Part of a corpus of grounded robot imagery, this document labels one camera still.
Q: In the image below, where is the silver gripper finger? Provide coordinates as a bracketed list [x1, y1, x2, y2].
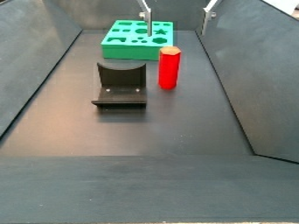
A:
[200, 0, 220, 35]
[135, 0, 152, 36]

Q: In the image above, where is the red hexagonal prism block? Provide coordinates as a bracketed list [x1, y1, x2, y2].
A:
[157, 46, 181, 89]

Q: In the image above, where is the green shape sorter board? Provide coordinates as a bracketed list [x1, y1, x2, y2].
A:
[99, 20, 173, 60]

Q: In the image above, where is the black curved stand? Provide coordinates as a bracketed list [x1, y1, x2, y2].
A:
[90, 63, 146, 107]

